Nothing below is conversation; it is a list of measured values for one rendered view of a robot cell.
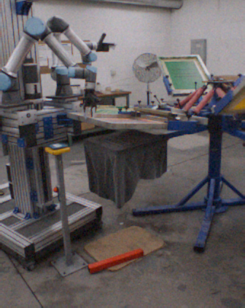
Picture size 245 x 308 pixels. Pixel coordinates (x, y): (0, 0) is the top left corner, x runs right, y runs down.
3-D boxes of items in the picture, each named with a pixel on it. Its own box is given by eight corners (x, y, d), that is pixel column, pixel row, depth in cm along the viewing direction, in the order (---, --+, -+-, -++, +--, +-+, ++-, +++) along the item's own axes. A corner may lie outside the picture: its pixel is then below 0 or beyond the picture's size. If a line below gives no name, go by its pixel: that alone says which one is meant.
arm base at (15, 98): (-3, 103, 221) (-5, 89, 219) (15, 100, 233) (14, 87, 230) (8, 105, 212) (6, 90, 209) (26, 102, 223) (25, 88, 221)
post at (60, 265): (63, 277, 225) (49, 154, 200) (50, 263, 242) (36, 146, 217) (88, 265, 238) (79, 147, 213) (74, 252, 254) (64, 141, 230)
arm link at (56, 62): (54, 83, 259) (49, 14, 245) (49, 81, 272) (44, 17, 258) (68, 81, 264) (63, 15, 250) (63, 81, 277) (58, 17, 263)
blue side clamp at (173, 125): (168, 130, 218) (169, 121, 217) (162, 129, 222) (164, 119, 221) (195, 130, 237) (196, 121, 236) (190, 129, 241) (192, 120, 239)
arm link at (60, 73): (57, 84, 249) (56, 67, 245) (54, 83, 260) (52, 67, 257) (72, 83, 254) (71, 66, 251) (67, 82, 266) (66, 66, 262)
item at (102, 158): (119, 210, 215) (117, 151, 203) (86, 190, 249) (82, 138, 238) (122, 209, 216) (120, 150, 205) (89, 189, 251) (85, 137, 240)
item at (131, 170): (122, 208, 216) (119, 150, 205) (119, 207, 218) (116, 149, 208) (168, 190, 242) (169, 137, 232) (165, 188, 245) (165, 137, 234)
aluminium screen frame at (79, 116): (111, 129, 189) (111, 123, 189) (66, 117, 234) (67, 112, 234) (195, 128, 238) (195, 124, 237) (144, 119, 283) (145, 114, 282)
